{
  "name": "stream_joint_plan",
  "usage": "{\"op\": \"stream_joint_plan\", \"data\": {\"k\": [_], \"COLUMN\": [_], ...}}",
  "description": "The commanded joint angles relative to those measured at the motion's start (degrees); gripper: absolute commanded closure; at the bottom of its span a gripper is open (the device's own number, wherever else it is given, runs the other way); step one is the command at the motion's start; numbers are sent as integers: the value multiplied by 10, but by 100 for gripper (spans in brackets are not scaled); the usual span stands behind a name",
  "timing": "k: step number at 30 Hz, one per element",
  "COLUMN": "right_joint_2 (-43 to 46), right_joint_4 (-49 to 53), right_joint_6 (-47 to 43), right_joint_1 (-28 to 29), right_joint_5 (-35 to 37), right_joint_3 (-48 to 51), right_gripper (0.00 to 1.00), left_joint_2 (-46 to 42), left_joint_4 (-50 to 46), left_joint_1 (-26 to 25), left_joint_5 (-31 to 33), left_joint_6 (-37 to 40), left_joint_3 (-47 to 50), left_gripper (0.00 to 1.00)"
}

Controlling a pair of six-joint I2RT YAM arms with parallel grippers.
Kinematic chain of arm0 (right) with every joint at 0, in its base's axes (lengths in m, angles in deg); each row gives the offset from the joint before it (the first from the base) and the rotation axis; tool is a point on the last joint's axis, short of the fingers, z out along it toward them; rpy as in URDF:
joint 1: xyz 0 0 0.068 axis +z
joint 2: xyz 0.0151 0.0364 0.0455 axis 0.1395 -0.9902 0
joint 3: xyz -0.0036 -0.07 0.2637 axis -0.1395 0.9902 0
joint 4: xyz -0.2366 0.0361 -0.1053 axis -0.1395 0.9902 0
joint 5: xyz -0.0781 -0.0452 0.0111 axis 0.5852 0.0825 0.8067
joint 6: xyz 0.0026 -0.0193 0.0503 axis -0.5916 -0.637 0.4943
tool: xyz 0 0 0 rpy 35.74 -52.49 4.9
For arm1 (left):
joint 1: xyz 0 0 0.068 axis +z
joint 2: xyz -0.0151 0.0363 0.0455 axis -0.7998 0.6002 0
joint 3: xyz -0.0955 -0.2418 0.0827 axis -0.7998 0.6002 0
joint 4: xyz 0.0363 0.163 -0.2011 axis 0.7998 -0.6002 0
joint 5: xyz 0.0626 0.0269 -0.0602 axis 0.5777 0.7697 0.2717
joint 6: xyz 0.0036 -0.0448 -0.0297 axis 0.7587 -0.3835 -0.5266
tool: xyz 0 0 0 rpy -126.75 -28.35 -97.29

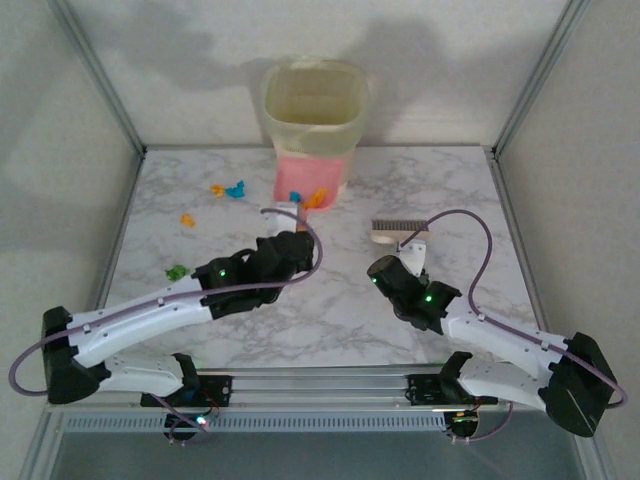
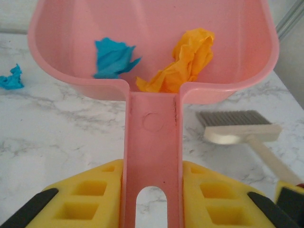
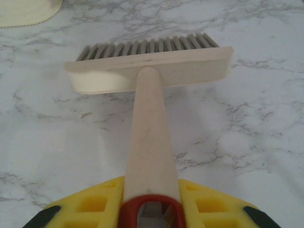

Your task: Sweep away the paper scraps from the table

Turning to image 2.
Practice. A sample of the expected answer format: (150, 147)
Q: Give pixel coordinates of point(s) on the orange paper scrap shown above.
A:
(187, 61)

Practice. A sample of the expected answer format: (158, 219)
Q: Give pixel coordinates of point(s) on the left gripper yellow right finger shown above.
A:
(221, 204)

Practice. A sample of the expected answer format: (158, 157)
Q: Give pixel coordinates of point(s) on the pink plastic dustpan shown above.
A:
(152, 142)

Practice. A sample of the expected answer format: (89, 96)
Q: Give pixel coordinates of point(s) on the aluminium frame post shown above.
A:
(293, 16)

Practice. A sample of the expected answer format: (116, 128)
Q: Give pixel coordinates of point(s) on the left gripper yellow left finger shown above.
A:
(80, 202)

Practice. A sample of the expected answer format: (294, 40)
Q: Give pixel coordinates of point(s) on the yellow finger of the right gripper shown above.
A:
(291, 202)

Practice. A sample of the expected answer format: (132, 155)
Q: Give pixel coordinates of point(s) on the cream hand brush grey bristles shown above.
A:
(237, 133)

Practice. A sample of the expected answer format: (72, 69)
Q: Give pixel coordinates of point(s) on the blue paper scrap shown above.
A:
(10, 79)
(114, 59)

